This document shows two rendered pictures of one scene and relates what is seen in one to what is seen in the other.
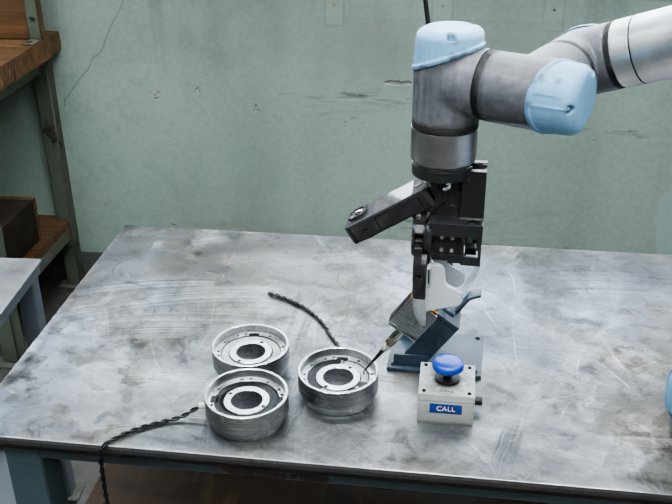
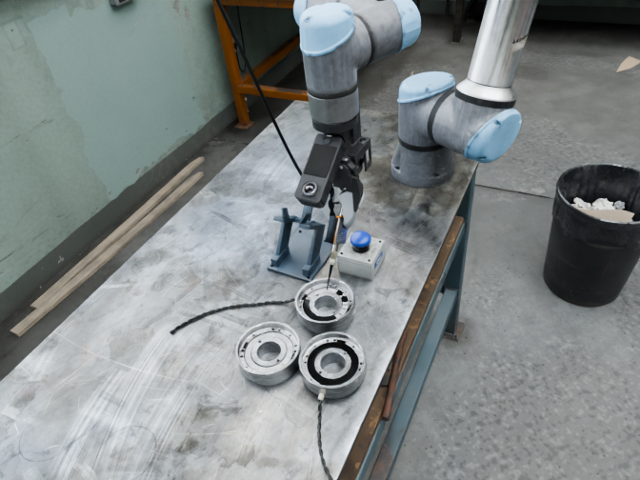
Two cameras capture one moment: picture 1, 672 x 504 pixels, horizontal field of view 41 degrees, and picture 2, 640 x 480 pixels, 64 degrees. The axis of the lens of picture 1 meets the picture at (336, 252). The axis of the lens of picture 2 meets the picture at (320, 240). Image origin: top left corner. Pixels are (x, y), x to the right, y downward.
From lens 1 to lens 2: 91 cm
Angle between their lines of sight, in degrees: 56
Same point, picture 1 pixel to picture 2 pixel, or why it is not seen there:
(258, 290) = (158, 339)
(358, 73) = not seen: outside the picture
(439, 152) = (355, 103)
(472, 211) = (357, 134)
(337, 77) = not seen: outside the picture
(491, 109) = (382, 51)
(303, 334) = (241, 321)
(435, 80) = (349, 51)
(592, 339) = not seen: hidden behind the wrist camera
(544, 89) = (409, 18)
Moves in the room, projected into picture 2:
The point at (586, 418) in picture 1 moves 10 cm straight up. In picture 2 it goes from (392, 210) to (392, 173)
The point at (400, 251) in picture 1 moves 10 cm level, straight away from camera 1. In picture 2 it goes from (164, 244) to (128, 235)
